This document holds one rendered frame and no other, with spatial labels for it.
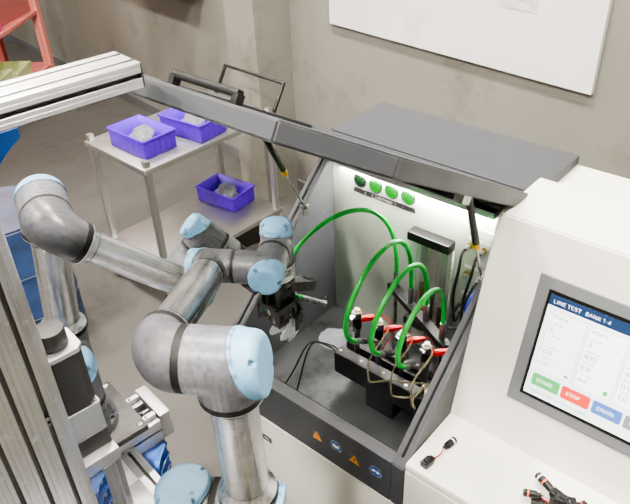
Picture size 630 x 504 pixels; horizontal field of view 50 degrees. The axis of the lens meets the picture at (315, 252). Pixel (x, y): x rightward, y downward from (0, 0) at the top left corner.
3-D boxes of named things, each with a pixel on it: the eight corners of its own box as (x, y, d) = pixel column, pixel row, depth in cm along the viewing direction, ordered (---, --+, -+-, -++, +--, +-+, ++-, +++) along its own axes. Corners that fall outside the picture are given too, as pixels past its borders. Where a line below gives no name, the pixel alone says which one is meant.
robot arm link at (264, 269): (232, 296, 147) (243, 266, 156) (283, 298, 146) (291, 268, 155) (228, 266, 143) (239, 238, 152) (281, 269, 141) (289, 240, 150)
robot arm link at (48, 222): (41, 210, 140) (227, 286, 170) (35, 187, 148) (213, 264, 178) (14, 255, 142) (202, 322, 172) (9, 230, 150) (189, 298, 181)
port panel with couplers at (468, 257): (451, 314, 209) (459, 228, 192) (457, 308, 211) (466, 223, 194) (489, 331, 202) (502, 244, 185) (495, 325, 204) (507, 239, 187)
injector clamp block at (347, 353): (334, 386, 216) (333, 351, 207) (354, 369, 222) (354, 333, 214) (426, 439, 197) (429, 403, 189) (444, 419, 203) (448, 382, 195)
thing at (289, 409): (231, 396, 220) (225, 359, 211) (241, 388, 222) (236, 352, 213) (389, 501, 186) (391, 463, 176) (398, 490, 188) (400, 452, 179)
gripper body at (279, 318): (257, 319, 168) (253, 280, 161) (281, 302, 173) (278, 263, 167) (280, 332, 164) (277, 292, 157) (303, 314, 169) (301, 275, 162)
